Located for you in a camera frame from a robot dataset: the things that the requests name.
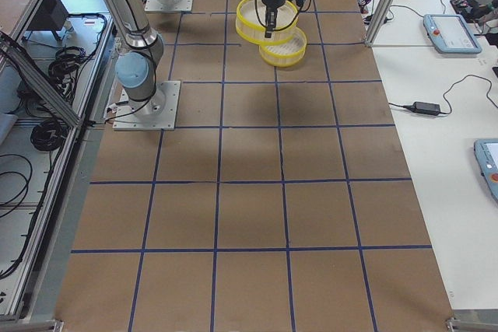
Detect coiled black cables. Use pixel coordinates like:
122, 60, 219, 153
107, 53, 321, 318
30, 117, 69, 152

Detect teach pendant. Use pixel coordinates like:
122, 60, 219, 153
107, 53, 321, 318
474, 138, 498, 201
423, 14, 482, 54

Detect yellow steamer layer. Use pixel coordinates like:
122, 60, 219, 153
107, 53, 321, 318
258, 27, 307, 68
236, 0, 298, 46

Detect far teach pendant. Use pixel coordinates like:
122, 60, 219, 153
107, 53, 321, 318
423, 14, 482, 54

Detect near teach pendant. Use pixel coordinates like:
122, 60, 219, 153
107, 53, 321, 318
474, 138, 498, 201

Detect black power adapter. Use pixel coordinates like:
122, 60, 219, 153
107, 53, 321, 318
402, 101, 442, 116

